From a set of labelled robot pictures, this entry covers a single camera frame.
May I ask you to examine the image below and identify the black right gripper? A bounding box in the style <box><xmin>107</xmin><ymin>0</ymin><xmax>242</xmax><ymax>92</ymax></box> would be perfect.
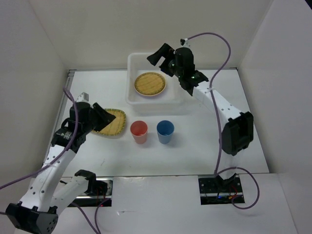
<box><xmin>147</xmin><ymin>43</ymin><xmax>183</xmax><ymax>78</ymax></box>

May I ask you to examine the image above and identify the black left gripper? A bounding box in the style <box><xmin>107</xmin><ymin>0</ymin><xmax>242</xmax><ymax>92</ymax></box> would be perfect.
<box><xmin>82</xmin><ymin>102</ymin><xmax>116</xmax><ymax>134</ymax></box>

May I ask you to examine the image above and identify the fan-shaped bamboo tray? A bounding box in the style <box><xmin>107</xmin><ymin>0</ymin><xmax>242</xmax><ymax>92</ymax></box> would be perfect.
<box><xmin>92</xmin><ymin>108</ymin><xmax>126</xmax><ymax>137</ymax></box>

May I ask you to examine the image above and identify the round bamboo tray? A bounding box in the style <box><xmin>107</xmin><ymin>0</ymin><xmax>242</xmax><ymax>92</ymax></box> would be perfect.
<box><xmin>134</xmin><ymin>72</ymin><xmax>165</xmax><ymax>95</ymax></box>

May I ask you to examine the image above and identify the yellow plastic plate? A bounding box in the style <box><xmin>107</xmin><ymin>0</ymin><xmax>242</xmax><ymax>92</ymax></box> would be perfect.
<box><xmin>134</xmin><ymin>72</ymin><xmax>168</xmax><ymax>98</ymax></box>

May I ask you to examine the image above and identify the purple plastic plate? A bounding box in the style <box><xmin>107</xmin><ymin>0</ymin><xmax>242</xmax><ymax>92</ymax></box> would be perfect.
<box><xmin>137</xmin><ymin>90</ymin><xmax>167</xmax><ymax>99</ymax></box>

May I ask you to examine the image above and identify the blue plastic cup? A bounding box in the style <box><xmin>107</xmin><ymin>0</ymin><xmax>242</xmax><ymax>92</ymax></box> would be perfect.
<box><xmin>156</xmin><ymin>120</ymin><xmax>175</xmax><ymax>144</ymax></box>

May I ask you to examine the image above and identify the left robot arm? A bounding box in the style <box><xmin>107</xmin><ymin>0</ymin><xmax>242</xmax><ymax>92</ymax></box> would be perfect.
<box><xmin>5</xmin><ymin>102</ymin><xmax>116</xmax><ymax>234</ymax></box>

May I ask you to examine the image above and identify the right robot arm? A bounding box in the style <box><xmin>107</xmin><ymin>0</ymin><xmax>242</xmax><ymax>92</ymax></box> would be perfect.
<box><xmin>147</xmin><ymin>43</ymin><xmax>254</xmax><ymax>192</ymax></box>

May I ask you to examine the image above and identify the white plastic bin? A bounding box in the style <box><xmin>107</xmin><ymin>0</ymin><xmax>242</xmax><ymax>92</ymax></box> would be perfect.
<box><xmin>125</xmin><ymin>53</ymin><xmax>184</xmax><ymax>115</ymax></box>

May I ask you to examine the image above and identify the red plastic cup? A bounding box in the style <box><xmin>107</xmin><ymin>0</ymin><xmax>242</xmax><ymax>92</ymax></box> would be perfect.
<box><xmin>130</xmin><ymin>120</ymin><xmax>148</xmax><ymax>144</ymax></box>

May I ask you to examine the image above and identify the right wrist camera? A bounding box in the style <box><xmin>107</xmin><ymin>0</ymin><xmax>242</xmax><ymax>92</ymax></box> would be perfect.
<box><xmin>180</xmin><ymin>38</ymin><xmax>190</xmax><ymax>48</ymax></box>

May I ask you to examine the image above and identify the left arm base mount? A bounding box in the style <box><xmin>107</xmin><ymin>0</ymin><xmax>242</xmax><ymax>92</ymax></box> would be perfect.
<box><xmin>73</xmin><ymin>177</ymin><xmax>113</xmax><ymax>207</ymax></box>

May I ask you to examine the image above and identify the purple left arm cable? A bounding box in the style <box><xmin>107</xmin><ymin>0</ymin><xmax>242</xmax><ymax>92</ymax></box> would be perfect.
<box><xmin>0</xmin><ymin>88</ymin><xmax>111</xmax><ymax>234</ymax></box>

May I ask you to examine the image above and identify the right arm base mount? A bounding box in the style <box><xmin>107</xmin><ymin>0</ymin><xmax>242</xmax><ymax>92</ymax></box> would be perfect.
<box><xmin>198</xmin><ymin>175</ymin><xmax>245</xmax><ymax>205</ymax></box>

